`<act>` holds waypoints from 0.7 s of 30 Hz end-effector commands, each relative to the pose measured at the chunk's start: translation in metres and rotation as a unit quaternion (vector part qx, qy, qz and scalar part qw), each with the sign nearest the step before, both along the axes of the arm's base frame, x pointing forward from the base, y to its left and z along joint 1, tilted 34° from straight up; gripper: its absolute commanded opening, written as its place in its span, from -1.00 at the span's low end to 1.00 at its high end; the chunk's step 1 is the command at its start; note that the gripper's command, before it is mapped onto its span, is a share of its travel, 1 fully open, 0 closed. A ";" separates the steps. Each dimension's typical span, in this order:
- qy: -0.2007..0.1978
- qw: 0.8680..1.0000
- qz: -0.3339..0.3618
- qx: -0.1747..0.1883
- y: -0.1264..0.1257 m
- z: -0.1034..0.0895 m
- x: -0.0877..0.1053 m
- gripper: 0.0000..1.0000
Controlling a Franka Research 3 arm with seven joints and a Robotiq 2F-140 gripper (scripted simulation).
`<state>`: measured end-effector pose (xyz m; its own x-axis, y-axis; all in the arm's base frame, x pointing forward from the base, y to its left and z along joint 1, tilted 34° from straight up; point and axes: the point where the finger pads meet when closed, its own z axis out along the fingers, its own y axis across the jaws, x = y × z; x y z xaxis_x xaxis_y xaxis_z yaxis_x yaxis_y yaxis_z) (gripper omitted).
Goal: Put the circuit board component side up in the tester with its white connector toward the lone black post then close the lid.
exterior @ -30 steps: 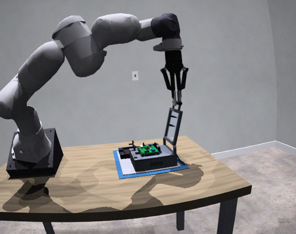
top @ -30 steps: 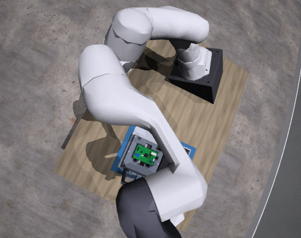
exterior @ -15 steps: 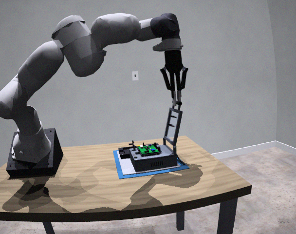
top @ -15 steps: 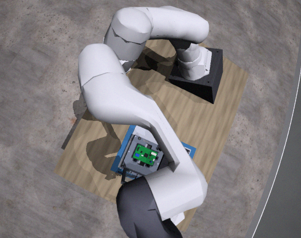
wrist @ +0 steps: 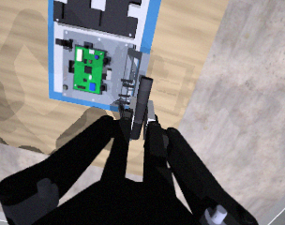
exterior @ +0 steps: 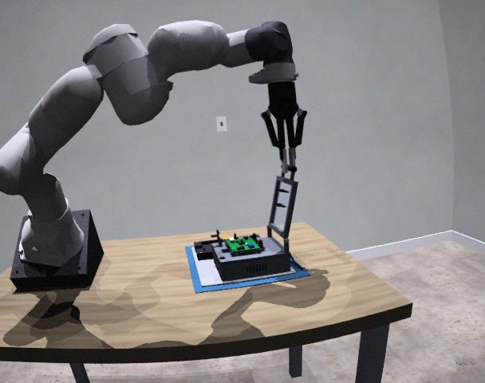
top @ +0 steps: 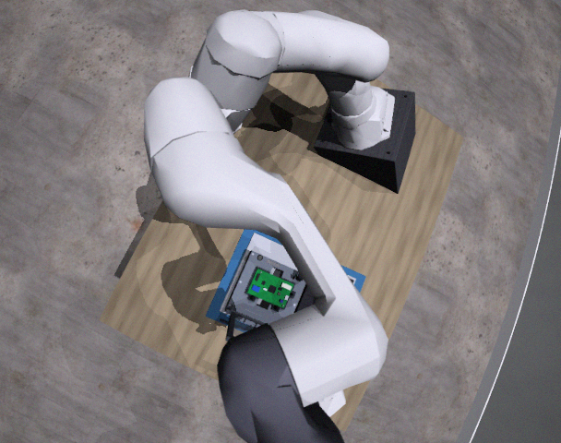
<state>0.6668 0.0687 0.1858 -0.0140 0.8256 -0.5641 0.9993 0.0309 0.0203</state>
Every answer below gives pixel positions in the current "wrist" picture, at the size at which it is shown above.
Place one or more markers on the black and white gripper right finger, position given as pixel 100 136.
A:
pixel 206 198

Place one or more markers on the green circuit board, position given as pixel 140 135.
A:
pixel 88 69

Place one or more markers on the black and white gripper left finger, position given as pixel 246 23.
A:
pixel 30 194

